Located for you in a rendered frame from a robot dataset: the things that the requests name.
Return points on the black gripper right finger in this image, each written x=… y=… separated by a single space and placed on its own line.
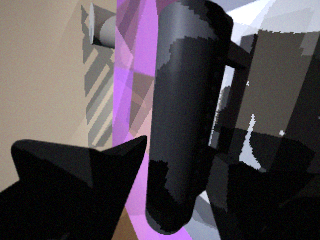
x=247 y=203

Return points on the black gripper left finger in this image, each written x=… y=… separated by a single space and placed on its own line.
x=106 y=177

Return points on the dark grey mat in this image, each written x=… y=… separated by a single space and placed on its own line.
x=299 y=149

